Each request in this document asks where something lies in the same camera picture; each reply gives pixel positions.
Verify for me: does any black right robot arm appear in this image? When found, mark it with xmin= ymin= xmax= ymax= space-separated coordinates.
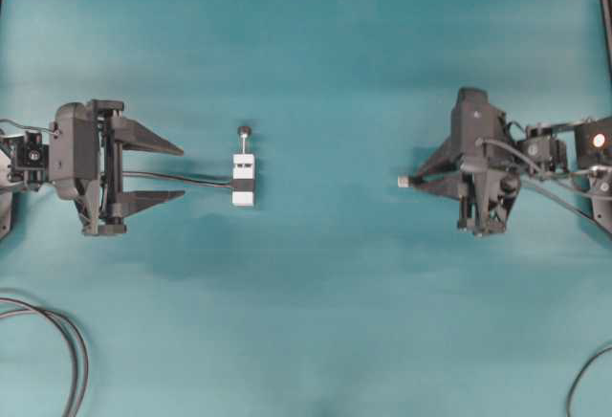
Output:
xmin=398 ymin=108 xmax=611 ymax=236

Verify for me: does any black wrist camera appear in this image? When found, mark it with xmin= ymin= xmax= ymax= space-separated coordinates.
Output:
xmin=450 ymin=87 xmax=510 ymax=173
xmin=49 ymin=102 xmax=99 ymax=200

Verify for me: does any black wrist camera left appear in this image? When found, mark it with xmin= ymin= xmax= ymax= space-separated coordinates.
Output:
xmin=49 ymin=102 xmax=99 ymax=200

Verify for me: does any black cable loop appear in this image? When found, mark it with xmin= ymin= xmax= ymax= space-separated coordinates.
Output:
xmin=0 ymin=309 xmax=82 ymax=417
xmin=0 ymin=296 xmax=91 ymax=417
xmin=565 ymin=343 xmax=612 ymax=417

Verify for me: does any white clamp fixture block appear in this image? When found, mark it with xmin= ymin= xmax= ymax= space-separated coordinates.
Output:
xmin=231 ymin=153 xmax=255 ymax=208

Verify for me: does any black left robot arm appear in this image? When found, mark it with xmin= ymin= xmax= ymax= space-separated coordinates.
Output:
xmin=1 ymin=99 xmax=185 ymax=236

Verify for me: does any black female connector cable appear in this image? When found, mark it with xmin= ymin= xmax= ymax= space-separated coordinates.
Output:
xmin=121 ymin=170 xmax=259 ymax=192

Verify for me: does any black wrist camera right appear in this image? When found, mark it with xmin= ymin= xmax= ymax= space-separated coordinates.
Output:
xmin=450 ymin=87 xmax=510 ymax=173

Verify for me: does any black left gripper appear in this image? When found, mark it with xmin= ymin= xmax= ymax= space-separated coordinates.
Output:
xmin=76 ymin=99 xmax=185 ymax=236

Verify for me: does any clamp screw with black knob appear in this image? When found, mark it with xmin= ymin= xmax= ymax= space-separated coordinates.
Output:
xmin=237 ymin=125 xmax=251 ymax=154

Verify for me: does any black cable loop right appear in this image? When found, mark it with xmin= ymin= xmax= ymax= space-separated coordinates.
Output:
xmin=565 ymin=343 xmax=612 ymax=417

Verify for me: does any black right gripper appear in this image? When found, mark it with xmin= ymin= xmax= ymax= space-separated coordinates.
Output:
xmin=415 ymin=136 xmax=520 ymax=236

